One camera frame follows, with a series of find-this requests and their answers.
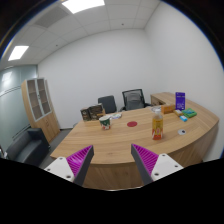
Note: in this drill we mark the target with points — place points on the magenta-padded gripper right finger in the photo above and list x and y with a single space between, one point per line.
165 165

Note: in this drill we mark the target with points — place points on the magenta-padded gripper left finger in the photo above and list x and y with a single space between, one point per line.
61 166

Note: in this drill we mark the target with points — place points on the yellow-labelled tea drink bottle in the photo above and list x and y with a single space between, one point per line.
157 128

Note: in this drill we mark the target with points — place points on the small round grey disc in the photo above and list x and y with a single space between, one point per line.
181 132

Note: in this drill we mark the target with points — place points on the black leather sofa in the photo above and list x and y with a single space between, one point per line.
28 146

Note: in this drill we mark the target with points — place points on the small light blue box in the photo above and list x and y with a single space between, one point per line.
183 118

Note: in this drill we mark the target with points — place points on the flat round red coaster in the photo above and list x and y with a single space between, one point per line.
132 124

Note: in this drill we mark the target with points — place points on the green flat package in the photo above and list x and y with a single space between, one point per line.
189 113

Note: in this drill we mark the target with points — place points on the green and white patterned mug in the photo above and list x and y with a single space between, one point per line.
105 123

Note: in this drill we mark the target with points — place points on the kraft brown printed box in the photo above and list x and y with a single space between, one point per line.
98 115

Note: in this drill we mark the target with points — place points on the wooden glass-door cabinet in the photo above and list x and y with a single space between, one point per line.
40 106

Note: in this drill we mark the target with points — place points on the tall purple box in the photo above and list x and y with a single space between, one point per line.
180 101

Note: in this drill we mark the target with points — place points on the wooden side desk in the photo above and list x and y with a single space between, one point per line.
163 98

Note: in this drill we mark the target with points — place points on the white green purple leaflet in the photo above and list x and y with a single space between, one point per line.
116 116

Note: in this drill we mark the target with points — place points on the black mesh office chair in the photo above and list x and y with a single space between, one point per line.
134 100

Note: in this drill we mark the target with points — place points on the dark padded office chair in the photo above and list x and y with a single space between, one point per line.
107 103

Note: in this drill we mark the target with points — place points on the rectangular ceiling light panel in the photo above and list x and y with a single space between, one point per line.
17 52
83 5

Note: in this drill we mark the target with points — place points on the ceiling air vent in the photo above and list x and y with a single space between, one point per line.
51 16

